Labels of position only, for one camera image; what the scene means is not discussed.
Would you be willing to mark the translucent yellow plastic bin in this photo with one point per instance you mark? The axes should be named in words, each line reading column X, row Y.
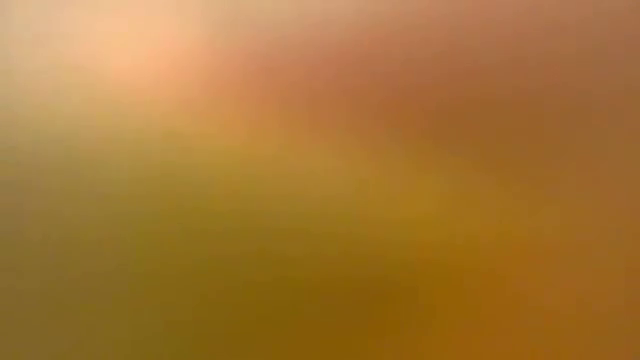
column 150, row 300

